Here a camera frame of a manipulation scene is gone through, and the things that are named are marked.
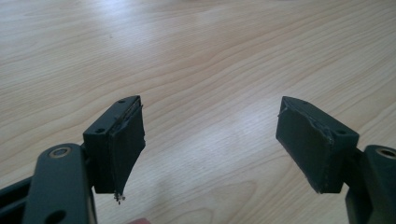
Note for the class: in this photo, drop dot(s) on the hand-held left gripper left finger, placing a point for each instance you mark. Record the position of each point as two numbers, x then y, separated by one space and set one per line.
118 149

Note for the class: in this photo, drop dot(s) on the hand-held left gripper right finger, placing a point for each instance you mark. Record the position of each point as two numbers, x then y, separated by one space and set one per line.
308 146

